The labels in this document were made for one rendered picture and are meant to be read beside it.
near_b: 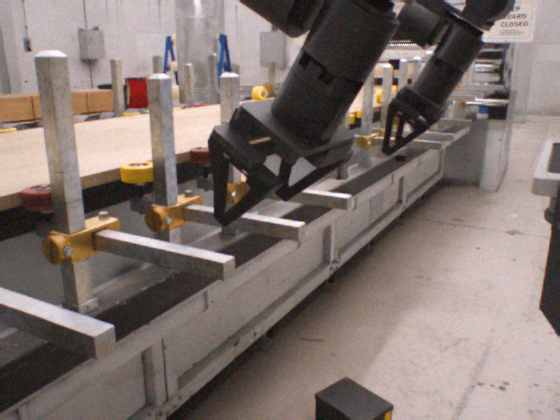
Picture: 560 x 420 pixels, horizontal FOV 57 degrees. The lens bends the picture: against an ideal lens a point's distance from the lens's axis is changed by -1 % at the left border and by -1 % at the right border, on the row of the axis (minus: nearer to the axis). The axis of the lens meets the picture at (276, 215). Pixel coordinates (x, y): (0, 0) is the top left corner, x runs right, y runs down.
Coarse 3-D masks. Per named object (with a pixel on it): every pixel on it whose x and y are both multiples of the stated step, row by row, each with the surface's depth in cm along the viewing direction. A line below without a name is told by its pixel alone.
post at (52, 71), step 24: (48, 72) 79; (48, 96) 81; (48, 120) 82; (72, 120) 84; (48, 144) 84; (72, 144) 85; (48, 168) 85; (72, 168) 86; (72, 192) 86; (72, 216) 87; (72, 264) 89; (72, 288) 90
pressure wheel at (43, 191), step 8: (40, 184) 99; (48, 184) 99; (24, 192) 93; (32, 192) 93; (40, 192) 93; (48, 192) 93; (24, 200) 94; (32, 200) 93; (40, 200) 93; (48, 200) 93; (32, 208) 93; (40, 208) 93; (48, 208) 94; (48, 216) 97
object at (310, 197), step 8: (208, 176) 142; (200, 184) 140; (208, 184) 138; (304, 192) 125; (312, 192) 125; (320, 192) 125; (328, 192) 125; (280, 200) 129; (296, 200) 127; (304, 200) 126; (312, 200) 124; (320, 200) 123; (328, 200) 122; (336, 200) 121; (344, 200) 120; (336, 208) 122; (344, 208) 121
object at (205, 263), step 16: (48, 224) 96; (96, 240) 90; (112, 240) 88; (128, 240) 87; (144, 240) 87; (128, 256) 87; (144, 256) 86; (160, 256) 84; (176, 256) 82; (192, 256) 80; (208, 256) 80; (224, 256) 80; (192, 272) 81; (208, 272) 79; (224, 272) 78
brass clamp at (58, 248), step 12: (96, 228) 91; (108, 228) 93; (48, 240) 86; (60, 240) 86; (72, 240) 87; (84, 240) 89; (48, 252) 87; (60, 252) 85; (72, 252) 86; (84, 252) 89; (96, 252) 92
